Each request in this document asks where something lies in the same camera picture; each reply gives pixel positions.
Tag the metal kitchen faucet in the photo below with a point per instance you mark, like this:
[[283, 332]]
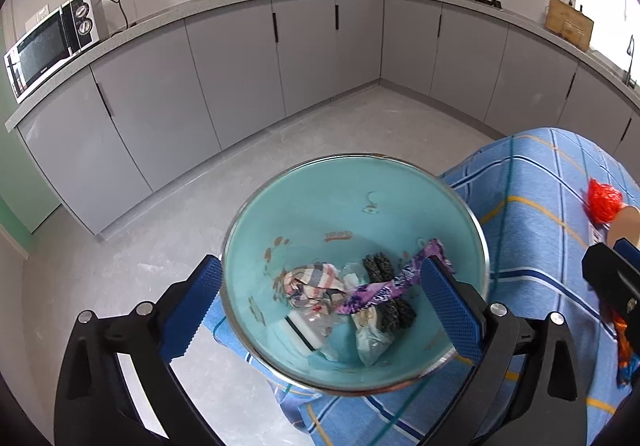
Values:
[[631, 61]]

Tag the teal trash bin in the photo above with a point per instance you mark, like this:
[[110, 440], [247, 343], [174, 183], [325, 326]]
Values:
[[325, 206]]

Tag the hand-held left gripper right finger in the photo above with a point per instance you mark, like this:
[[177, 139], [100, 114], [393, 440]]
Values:
[[450, 308]]

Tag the white wall outlet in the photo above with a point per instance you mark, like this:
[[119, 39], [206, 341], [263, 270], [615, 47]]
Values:
[[37, 16]]

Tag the checked cloth scrap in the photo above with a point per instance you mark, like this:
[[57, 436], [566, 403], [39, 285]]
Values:
[[310, 281]]

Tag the purple snack wrapper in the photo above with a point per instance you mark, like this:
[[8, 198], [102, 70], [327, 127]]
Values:
[[380, 292]]

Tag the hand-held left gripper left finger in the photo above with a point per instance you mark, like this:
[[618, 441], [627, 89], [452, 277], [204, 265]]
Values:
[[192, 308]]

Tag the clear plastic bag red print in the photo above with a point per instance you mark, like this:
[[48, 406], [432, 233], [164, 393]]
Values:
[[325, 320]]

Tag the orange snack packet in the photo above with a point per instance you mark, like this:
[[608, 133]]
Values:
[[624, 351]]

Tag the wooden cutting board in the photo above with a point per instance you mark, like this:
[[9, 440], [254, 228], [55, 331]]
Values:
[[567, 24]]

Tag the blue checked tablecloth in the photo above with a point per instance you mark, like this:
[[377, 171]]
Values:
[[530, 236]]

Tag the grey base cabinets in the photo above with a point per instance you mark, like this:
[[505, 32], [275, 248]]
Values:
[[230, 61]]

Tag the clear plastic wrapper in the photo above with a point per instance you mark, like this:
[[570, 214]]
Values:
[[370, 336]]

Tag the grey kitchen counter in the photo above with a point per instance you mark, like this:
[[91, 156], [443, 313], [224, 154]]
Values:
[[165, 11]]

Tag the white microwave oven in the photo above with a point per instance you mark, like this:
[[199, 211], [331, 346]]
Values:
[[45, 46]]

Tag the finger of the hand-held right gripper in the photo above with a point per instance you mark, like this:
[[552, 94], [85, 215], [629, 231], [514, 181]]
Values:
[[607, 271]]

